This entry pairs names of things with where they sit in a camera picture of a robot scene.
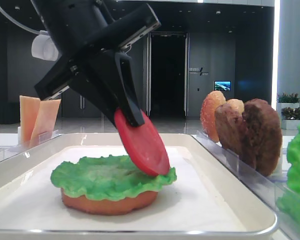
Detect white cable connector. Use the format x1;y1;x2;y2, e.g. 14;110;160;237
31;30;59;62

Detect orange cheese slice inner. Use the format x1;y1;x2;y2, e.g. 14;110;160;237
30;99;61;141

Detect bun bottom under lettuce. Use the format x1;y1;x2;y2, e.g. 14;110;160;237
60;189;158;216

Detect potted plants in planter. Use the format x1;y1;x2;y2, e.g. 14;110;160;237
276;93;300;130

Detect clear acrylic rack right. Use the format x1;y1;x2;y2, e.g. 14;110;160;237
193;131;300;240

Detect standing green lettuce leaf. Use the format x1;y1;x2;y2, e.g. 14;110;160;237
277;125;300;226

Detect red tomato slice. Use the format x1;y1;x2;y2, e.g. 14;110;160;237
114;109;170;176

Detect white metal tray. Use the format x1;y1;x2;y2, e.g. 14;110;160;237
0;133;278;240

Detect brown meat patty inner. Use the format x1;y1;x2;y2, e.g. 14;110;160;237
214;103;246;156

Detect small wall screen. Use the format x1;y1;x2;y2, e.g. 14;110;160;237
214;81;231;92

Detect dark meat patty outer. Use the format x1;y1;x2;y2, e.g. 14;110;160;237
240;98;283;177

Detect clear acrylic rack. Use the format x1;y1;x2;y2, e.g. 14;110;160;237
0;127;61;162
193;131;300;240

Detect clear acrylic rack left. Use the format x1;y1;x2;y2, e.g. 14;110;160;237
0;127;61;162

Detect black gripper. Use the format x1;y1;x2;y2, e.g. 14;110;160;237
31;0;161;127

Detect sesame bun top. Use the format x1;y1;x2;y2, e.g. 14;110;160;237
200;90;226;143

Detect plain bun half right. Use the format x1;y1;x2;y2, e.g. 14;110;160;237
226;98;245;114

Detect green lettuce leaf on tray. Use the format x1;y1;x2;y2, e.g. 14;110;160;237
50;154;177;202

